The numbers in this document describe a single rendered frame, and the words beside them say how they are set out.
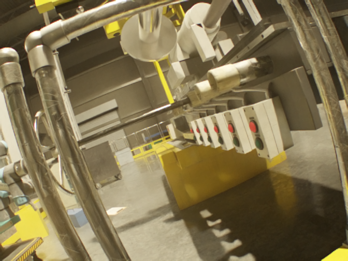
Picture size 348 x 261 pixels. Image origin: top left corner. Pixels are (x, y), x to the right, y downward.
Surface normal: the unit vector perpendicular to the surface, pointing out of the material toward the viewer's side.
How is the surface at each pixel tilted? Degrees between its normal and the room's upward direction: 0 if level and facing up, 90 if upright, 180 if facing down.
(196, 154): 90
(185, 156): 90
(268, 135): 90
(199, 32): 90
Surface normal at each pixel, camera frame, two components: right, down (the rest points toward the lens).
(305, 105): -0.93, 0.36
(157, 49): 0.07, 0.00
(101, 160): 0.46, -0.15
